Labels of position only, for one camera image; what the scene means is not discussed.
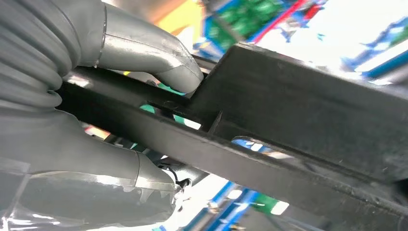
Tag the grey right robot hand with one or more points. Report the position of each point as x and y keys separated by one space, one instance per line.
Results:
x=63 y=178

